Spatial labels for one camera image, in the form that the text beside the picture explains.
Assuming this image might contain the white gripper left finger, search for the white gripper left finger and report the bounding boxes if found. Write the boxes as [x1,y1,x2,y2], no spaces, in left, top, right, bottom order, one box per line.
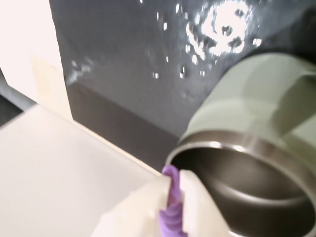
[90,174,171,237]

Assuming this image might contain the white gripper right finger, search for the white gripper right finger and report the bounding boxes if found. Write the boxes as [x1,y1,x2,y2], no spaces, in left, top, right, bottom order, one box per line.
[179,169,231,237]

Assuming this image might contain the purple ribbed pen grip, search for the purple ribbed pen grip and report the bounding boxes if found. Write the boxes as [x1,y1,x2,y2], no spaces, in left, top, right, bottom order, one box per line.
[158,164,189,237]

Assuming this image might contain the black glossy table mat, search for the black glossy table mat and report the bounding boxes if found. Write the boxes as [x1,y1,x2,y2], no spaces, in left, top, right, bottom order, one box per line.
[48,0,316,176]

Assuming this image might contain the green steel mug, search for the green steel mug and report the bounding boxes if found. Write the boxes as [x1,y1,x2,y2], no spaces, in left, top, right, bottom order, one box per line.
[164,52,316,237]

